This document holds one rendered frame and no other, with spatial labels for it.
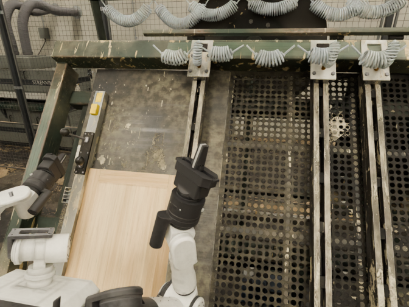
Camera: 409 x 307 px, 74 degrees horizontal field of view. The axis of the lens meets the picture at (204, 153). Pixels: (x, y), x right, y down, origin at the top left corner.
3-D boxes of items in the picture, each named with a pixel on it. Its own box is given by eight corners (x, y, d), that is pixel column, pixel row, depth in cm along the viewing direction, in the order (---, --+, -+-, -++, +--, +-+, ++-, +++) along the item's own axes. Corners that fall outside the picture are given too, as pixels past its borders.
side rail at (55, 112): (8, 290, 121) (-14, 295, 110) (69, 74, 151) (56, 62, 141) (20, 292, 120) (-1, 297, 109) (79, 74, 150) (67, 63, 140)
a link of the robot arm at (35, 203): (30, 192, 107) (10, 216, 98) (23, 174, 100) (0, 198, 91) (58, 199, 107) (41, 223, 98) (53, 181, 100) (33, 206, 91)
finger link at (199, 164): (208, 144, 64) (201, 167, 67) (199, 144, 62) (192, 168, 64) (213, 146, 64) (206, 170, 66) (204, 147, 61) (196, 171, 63)
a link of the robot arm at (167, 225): (206, 218, 68) (195, 254, 71) (192, 195, 76) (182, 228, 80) (163, 219, 62) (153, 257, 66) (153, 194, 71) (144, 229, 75)
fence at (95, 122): (49, 302, 111) (42, 304, 107) (99, 94, 137) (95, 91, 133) (60, 304, 110) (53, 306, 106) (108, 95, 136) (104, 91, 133)
